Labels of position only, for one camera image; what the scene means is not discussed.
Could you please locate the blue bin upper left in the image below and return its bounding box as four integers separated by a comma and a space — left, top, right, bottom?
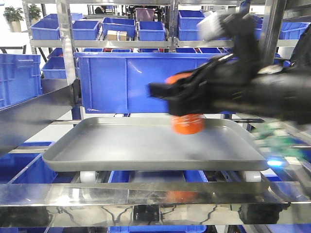
30, 19, 60, 40

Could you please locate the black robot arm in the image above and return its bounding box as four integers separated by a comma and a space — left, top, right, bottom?
148, 55, 311, 124

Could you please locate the cardboard box on shelf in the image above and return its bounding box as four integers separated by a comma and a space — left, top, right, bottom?
106, 30, 127, 41

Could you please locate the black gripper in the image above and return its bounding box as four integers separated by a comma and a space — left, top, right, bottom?
148, 54, 258, 116

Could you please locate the potted green plant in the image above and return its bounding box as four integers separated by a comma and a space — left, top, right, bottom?
3, 6, 24, 33

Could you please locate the grey metal tray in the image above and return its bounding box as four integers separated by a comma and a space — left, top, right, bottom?
43, 117, 268, 172

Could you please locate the blue bin upper centre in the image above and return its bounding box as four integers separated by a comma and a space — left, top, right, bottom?
138, 21, 166, 41

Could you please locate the large blue plastic bin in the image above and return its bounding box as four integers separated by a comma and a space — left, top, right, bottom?
74, 51, 234, 115

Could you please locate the orange cylindrical capacitor 4680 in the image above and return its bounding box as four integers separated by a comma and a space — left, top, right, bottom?
165, 71, 204, 134

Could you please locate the blue crate at left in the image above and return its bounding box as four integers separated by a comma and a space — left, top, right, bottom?
0, 54, 42, 109

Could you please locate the stainless steel shelf rack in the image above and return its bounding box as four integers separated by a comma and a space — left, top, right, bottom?
0, 13, 311, 228

